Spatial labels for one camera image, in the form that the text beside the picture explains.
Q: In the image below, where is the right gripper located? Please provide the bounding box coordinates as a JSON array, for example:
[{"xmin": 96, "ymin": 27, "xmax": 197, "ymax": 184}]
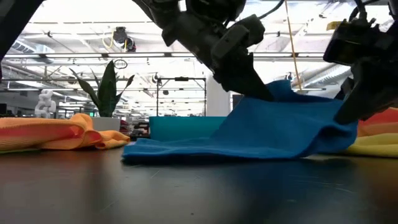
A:
[{"xmin": 323, "ymin": 20, "xmax": 398, "ymax": 125}]

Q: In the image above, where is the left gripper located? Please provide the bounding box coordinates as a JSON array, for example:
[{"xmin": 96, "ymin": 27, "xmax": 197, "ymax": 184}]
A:
[{"xmin": 133, "ymin": 0, "xmax": 274, "ymax": 101}]

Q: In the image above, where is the yellow microfiber towel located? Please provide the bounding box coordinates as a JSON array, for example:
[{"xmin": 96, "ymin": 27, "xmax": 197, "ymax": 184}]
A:
[{"xmin": 341, "ymin": 133, "xmax": 398, "ymax": 159}]

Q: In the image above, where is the blue microfiber towel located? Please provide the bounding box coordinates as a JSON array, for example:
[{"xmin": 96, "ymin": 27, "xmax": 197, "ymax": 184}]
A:
[{"xmin": 122, "ymin": 80, "xmax": 358, "ymax": 162}]

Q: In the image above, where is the lime green microfiber towel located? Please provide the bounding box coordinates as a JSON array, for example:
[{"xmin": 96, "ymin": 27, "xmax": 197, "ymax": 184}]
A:
[{"xmin": 0, "ymin": 147, "xmax": 41, "ymax": 156}]

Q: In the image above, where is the blue plastic bin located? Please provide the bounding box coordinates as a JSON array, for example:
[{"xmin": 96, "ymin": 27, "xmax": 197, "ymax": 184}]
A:
[{"xmin": 149, "ymin": 116, "xmax": 228, "ymax": 142}]

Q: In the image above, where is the snake plant in white pot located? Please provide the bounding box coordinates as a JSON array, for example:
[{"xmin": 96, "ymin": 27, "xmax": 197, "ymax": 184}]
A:
[{"xmin": 68, "ymin": 60, "xmax": 136, "ymax": 131}]

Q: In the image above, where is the white robot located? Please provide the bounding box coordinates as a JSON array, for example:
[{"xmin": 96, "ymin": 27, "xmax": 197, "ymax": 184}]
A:
[{"xmin": 34, "ymin": 89, "xmax": 57, "ymax": 119}]

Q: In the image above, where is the yellow cable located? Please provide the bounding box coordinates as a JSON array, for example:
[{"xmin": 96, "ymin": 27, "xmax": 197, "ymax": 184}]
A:
[{"xmin": 284, "ymin": 0, "xmax": 303, "ymax": 91}]

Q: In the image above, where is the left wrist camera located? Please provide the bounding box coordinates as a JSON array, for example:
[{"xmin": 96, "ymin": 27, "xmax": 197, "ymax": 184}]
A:
[{"xmin": 186, "ymin": 0, "xmax": 247, "ymax": 23}]

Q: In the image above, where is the black metal rack frame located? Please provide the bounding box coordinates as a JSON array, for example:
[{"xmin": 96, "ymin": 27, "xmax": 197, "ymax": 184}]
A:
[{"xmin": 157, "ymin": 77, "xmax": 208, "ymax": 118}]

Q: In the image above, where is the ceiling cable reel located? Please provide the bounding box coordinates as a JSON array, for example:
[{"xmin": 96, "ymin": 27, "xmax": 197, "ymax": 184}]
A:
[{"xmin": 111, "ymin": 26, "xmax": 137, "ymax": 53}]

